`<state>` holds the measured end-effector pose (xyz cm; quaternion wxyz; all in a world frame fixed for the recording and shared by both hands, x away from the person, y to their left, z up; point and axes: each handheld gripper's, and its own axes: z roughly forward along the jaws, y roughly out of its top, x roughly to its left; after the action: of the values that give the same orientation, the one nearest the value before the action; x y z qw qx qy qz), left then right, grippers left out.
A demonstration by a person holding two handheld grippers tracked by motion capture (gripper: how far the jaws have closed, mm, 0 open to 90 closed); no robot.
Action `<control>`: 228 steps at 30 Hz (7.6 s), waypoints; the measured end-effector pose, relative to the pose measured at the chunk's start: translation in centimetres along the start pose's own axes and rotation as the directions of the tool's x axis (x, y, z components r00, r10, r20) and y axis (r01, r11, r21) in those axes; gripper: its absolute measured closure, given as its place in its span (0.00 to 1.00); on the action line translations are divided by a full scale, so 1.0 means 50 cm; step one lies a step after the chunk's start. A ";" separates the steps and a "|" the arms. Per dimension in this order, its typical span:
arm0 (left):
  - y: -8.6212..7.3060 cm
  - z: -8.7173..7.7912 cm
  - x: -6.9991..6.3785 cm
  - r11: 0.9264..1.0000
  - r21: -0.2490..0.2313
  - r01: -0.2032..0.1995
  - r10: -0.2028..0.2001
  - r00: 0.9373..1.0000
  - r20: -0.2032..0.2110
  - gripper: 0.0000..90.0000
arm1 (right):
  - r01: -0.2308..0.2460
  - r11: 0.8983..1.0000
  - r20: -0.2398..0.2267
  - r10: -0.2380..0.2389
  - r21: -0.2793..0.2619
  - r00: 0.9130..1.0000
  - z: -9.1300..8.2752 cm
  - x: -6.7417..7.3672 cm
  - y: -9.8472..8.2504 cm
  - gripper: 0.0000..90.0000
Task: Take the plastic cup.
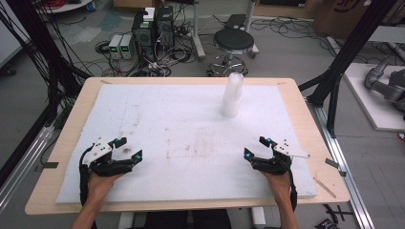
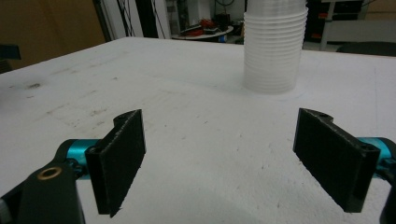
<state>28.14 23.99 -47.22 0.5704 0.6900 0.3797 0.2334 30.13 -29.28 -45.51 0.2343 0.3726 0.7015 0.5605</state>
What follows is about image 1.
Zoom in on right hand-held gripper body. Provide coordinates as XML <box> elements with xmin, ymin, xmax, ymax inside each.
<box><xmin>251</xmin><ymin>139</ymin><xmax>311</xmax><ymax>177</ymax></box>

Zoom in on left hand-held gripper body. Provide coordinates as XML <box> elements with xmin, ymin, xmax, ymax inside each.
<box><xmin>81</xmin><ymin>136</ymin><xmax>135</xmax><ymax>177</ymax></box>

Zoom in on person's right hand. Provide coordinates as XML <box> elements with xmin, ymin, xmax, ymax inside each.
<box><xmin>260</xmin><ymin>171</ymin><xmax>292</xmax><ymax>206</ymax></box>

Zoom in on person's left hand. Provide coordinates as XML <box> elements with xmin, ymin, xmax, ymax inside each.
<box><xmin>86</xmin><ymin>171</ymin><xmax>124</xmax><ymax>205</ymax></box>

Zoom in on light wooden table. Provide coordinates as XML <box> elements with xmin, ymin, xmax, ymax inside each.
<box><xmin>24</xmin><ymin>76</ymin><xmax>352</xmax><ymax>217</ymax></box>

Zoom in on thin wooden stick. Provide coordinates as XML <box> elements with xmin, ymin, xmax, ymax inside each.
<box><xmin>312</xmin><ymin>177</ymin><xmax>337</xmax><ymax>199</ymax></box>

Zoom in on white foam mat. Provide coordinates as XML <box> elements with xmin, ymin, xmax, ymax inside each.
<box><xmin>55</xmin><ymin>82</ymin><xmax>318</xmax><ymax>205</ymax></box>

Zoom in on stack of clear plastic cups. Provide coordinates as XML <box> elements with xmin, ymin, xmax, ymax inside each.
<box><xmin>220</xmin><ymin>72</ymin><xmax>245</xmax><ymax>119</ymax></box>

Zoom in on person's dark trousers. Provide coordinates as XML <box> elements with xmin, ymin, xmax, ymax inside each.
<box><xmin>142</xmin><ymin>209</ymin><xmax>234</xmax><ymax>229</ymax></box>

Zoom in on grey bench power supply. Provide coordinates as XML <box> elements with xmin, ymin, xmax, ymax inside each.
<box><xmin>119</xmin><ymin>33</ymin><xmax>135</xmax><ymax>61</ymax></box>
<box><xmin>108</xmin><ymin>33</ymin><xmax>124</xmax><ymax>60</ymax></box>

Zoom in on black round stool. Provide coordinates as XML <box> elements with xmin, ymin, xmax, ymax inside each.
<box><xmin>207</xmin><ymin>27</ymin><xmax>260</xmax><ymax>77</ymax></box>

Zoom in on white floor platform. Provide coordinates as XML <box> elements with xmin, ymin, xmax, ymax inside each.
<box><xmin>343</xmin><ymin>62</ymin><xmax>405</xmax><ymax>132</ymax></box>

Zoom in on black computer tower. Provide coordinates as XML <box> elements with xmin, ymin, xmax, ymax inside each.
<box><xmin>155</xmin><ymin>5</ymin><xmax>176</xmax><ymax>50</ymax></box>
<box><xmin>131</xmin><ymin>7</ymin><xmax>158</xmax><ymax>63</ymax></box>

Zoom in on black flat device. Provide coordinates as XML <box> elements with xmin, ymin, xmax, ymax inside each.
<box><xmin>224</xmin><ymin>13</ymin><xmax>248</xmax><ymax>31</ymax></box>

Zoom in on white stand leg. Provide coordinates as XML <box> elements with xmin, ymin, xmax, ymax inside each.
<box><xmin>190</xmin><ymin>0</ymin><xmax>207</xmax><ymax>62</ymax></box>

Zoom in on brown cardboard box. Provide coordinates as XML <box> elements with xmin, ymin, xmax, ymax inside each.
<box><xmin>312</xmin><ymin>0</ymin><xmax>394</xmax><ymax>40</ymax></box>

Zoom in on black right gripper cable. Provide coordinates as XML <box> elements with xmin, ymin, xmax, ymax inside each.
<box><xmin>287</xmin><ymin>170</ymin><xmax>299</xmax><ymax>212</ymax></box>

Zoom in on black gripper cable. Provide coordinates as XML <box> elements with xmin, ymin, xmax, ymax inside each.
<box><xmin>287</xmin><ymin>170</ymin><xmax>299</xmax><ymax>212</ymax></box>
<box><xmin>78</xmin><ymin>146</ymin><xmax>96</xmax><ymax>208</ymax></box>

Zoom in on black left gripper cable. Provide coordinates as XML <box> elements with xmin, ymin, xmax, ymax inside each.
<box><xmin>78</xmin><ymin>146</ymin><xmax>96</xmax><ymax>208</ymax></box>

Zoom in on aluminium floor rail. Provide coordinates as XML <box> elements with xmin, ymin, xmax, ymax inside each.
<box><xmin>0</xmin><ymin>124</ymin><xmax>55</xmax><ymax>213</ymax></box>
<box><xmin>306</xmin><ymin>97</ymin><xmax>376</xmax><ymax>229</ymax></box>

